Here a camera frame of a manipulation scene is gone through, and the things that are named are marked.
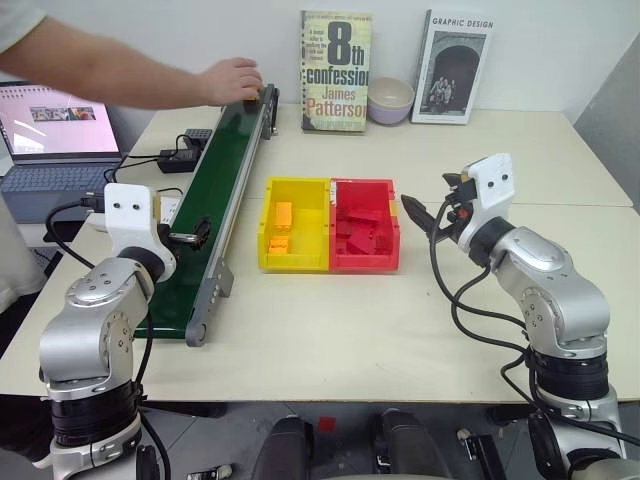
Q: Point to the person's white shirt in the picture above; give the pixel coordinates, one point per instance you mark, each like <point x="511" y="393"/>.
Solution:
<point x="17" y="250"/>

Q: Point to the red toy brick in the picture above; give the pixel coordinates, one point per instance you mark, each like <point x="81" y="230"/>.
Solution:
<point x="362" y="245"/>
<point x="350" y="231"/>

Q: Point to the green conveyor belt grey frame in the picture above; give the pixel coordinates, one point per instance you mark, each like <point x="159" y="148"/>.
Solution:
<point x="210" y="200"/>

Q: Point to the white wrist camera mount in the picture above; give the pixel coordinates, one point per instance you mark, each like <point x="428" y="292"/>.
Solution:
<point x="492" y="185"/>
<point x="127" y="212"/>

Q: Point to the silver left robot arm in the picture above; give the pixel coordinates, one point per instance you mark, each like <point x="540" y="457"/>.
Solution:
<point x="95" y="320"/>

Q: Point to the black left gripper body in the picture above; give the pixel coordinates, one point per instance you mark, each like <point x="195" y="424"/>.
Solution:
<point x="175" y="238"/>

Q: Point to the grey open laptop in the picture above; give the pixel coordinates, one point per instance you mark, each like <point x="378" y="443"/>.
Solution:
<point x="55" y="140"/>

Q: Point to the person's bare forearm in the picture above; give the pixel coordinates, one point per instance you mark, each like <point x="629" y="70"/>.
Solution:
<point x="100" y="75"/>

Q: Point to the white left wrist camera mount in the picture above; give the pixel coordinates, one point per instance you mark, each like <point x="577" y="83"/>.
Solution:
<point x="127" y="212"/>

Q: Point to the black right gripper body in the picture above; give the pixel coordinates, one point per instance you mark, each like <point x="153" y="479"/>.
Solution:
<point x="462" y="210"/>

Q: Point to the black power adapter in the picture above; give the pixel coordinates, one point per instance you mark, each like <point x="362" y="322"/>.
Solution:
<point x="177" y="161"/>

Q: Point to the red plastic bin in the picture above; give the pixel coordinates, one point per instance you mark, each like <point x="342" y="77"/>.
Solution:
<point x="365" y="262"/>

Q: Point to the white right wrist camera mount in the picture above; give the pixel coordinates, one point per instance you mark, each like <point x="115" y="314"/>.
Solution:
<point x="492" y="185"/>

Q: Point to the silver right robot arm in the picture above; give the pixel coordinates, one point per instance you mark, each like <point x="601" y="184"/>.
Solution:
<point x="555" y="280"/>

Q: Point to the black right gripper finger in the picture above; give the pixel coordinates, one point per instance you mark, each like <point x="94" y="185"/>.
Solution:
<point x="420" y="215"/>
<point x="454" y="179"/>

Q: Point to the person's bare hand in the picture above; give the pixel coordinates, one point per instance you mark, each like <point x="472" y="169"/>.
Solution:
<point x="230" y="80"/>

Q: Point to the graphic design book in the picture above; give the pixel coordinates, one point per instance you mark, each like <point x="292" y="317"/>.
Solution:
<point x="452" y="70"/>

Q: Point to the dark rounded shape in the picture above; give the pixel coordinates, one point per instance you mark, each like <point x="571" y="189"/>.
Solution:
<point x="407" y="447"/>
<point x="282" y="450"/>

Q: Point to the yellow plastic bin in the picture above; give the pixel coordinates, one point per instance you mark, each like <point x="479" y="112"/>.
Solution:
<point x="305" y="220"/>

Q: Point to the lilac and cream bowl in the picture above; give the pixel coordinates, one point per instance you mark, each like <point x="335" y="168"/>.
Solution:
<point x="390" y="100"/>

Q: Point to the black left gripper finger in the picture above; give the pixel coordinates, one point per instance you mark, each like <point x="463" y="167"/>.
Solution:
<point x="202" y="225"/>
<point x="198" y="241"/>

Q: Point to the white label card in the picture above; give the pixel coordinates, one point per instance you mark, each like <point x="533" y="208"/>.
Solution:
<point x="170" y="207"/>

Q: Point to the orange toy brick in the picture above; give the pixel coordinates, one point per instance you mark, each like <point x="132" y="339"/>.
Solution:
<point x="279" y="246"/>
<point x="283" y="215"/>

